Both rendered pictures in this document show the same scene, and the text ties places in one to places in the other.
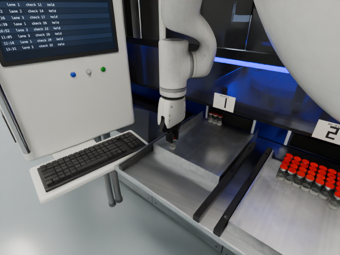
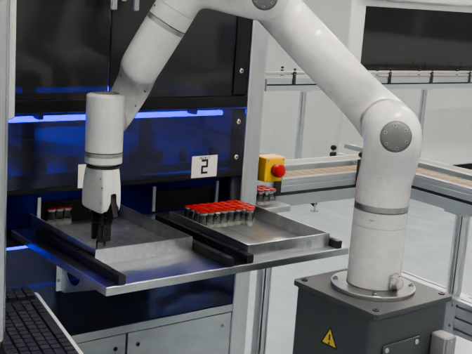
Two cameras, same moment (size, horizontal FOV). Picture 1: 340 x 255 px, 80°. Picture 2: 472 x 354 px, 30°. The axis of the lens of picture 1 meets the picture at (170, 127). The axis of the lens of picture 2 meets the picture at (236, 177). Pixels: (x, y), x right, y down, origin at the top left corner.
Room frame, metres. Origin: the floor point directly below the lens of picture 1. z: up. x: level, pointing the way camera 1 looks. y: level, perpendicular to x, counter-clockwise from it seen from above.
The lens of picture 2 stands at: (-0.12, 1.81, 1.49)
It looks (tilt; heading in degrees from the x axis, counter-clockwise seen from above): 12 degrees down; 283
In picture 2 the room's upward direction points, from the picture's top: 4 degrees clockwise
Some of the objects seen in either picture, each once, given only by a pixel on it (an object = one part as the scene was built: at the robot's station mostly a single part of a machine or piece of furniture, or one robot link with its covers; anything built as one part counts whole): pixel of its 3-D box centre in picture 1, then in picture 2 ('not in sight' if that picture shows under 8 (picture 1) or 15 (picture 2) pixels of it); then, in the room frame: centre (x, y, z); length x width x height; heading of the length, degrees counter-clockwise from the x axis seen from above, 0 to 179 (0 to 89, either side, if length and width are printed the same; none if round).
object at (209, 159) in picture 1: (208, 139); (109, 231); (0.63, -0.15, 0.90); 0.34 x 0.26 x 0.04; 141
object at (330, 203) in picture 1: (336, 200); (248, 217); (0.35, -0.43, 0.90); 0.02 x 0.02 x 0.05
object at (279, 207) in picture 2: not in sight; (259, 204); (0.38, -0.72, 0.87); 0.14 x 0.13 x 0.02; 141
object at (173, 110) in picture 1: (172, 108); (102, 185); (0.60, -0.01, 1.05); 0.10 x 0.08 x 0.11; 141
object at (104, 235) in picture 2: (167, 135); (107, 228); (0.58, 0.01, 0.95); 0.03 x 0.03 x 0.07; 51
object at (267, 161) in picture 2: not in sight; (267, 167); (0.35, -0.68, 0.99); 0.08 x 0.07 x 0.07; 141
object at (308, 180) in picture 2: not in sight; (306, 175); (0.28, -0.99, 0.92); 0.69 x 0.16 x 0.16; 51
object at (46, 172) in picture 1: (95, 155); (22, 325); (0.64, 0.30, 0.82); 0.40 x 0.14 x 0.02; 130
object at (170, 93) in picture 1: (173, 89); (102, 157); (0.60, -0.01, 1.11); 0.09 x 0.08 x 0.03; 141
